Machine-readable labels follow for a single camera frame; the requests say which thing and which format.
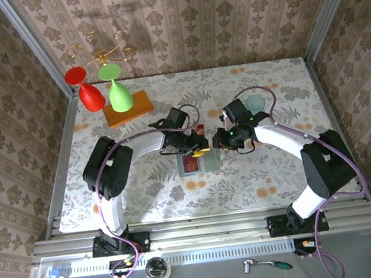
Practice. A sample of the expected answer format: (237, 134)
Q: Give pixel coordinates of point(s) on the red credit card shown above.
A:
(190, 165)
(200, 130)

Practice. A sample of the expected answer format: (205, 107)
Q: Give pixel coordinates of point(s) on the green card holder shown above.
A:
(213, 164)

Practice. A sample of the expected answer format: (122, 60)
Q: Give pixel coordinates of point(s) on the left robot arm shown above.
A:
(108, 168)

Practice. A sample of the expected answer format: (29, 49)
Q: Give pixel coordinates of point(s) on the teal textured plastic cup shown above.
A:
(255, 102)

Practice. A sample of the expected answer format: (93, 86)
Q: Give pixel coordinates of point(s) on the floral tablecloth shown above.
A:
(211, 193)

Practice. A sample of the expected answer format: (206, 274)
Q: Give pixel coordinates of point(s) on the wooden rack base block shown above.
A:
(138, 109)

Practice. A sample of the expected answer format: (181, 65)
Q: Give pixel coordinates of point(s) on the green plastic wine glass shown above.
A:
(120, 97)

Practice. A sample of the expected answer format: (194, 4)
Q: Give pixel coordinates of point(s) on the red plastic wine glass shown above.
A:
(92, 97)

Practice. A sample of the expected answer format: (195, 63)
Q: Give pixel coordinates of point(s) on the round glass jar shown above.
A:
(157, 269)

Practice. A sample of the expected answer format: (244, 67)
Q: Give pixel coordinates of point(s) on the black wiring connector block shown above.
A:
(303, 246)
(119, 267)

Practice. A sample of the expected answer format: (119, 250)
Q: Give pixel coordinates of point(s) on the blue plastic connector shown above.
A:
(55, 277)

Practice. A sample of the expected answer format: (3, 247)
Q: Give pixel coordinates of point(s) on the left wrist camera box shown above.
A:
(177, 117)

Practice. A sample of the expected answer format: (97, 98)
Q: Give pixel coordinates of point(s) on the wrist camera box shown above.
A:
(177, 117)
(236, 110)

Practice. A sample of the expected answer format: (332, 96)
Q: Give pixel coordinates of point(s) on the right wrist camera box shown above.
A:
(236, 110)

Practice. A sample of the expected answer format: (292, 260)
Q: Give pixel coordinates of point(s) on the aluminium frame rail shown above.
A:
(68, 125)
(324, 96)
(216, 229)

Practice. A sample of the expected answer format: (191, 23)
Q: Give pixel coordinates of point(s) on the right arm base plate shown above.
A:
(276, 226)

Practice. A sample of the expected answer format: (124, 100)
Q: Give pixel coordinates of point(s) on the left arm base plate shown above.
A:
(140, 241)

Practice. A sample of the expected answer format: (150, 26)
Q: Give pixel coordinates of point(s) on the aluminium frame post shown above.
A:
(329, 12)
(36, 45)

